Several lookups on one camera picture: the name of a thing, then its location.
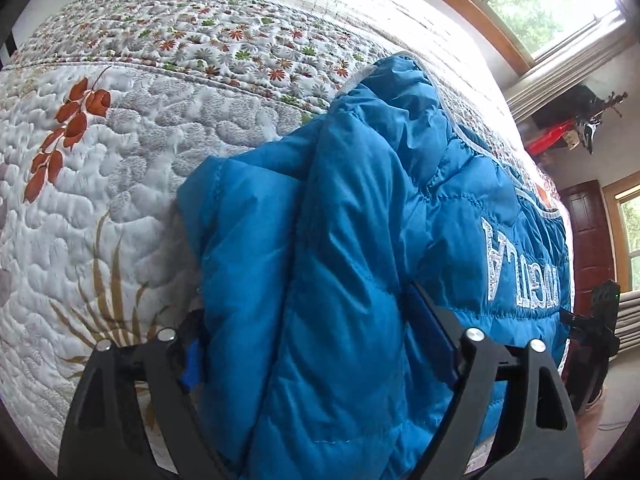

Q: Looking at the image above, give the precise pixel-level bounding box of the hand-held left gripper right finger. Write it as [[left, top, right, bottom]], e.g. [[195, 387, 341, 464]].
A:
[[407, 280, 586, 480]]

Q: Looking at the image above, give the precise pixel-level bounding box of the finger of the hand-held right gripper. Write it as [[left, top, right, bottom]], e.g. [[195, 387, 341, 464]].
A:
[[559, 308, 582, 341]]

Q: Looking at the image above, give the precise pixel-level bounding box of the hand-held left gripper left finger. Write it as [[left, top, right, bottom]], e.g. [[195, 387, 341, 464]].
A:
[[57, 310, 241, 480]]

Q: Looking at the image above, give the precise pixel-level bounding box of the blue puffer jacket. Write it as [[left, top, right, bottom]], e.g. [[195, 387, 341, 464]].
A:
[[176, 54, 573, 480]]

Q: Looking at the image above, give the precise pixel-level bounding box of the black clothes hanger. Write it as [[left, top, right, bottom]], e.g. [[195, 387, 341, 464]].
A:
[[565, 115, 601, 153]]

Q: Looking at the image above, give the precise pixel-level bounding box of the dark wooden headboard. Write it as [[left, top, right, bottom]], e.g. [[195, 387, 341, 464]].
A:
[[557, 180, 616, 316]]

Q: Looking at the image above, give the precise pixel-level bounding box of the narrow wooden framed window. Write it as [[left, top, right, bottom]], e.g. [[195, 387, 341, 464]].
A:
[[602, 172, 640, 291]]

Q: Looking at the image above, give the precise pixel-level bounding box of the red hanging garment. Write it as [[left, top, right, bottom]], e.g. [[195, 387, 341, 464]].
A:
[[525, 117, 576, 156]]

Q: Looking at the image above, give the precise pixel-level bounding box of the dark wooden coat rack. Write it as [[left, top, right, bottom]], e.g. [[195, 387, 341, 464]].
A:
[[595, 91, 628, 116]]

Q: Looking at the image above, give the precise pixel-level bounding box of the floral quilted bedspread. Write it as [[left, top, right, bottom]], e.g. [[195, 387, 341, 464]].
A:
[[0, 0, 571, 461]]

